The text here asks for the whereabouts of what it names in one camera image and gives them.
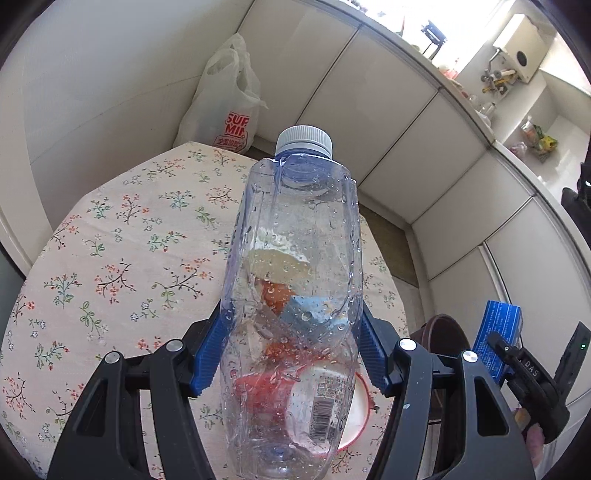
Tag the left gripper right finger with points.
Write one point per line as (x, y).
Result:
(478, 439)

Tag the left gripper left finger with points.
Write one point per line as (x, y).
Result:
(104, 435)

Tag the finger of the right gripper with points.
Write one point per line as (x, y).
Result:
(571, 361)
(534, 388)

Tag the blue cardboard box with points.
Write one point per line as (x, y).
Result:
(504, 319)

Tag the clear plastic water bottle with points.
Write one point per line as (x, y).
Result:
(291, 304)

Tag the brown trash bin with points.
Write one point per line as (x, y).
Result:
(443, 335)

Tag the white kitchen cabinets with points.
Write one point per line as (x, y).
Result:
(481, 225)

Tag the person's hand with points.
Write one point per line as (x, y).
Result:
(532, 434)

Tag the red instant noodle cup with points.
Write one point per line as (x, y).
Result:
(355, 415)

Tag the floral tablecloth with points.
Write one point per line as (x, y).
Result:
(131, 266)

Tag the colourful snack bag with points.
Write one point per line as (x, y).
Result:
(541, 144)

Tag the white plastic shopping bag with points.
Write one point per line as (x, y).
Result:
(224, 111)

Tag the white water heater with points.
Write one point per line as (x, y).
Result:
(521, 44)

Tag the black dish rack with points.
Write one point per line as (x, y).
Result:
(436, 37)

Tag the wall faucet with pipes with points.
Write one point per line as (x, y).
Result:
(497, 82)

